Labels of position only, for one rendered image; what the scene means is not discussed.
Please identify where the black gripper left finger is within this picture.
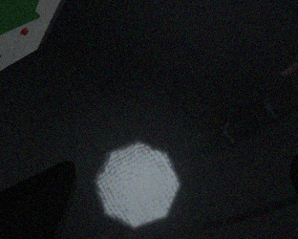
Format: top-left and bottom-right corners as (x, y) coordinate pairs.
(0, 160), (76, 239)

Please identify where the small red block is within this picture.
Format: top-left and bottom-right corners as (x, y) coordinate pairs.
(21, 28), (29, 35)

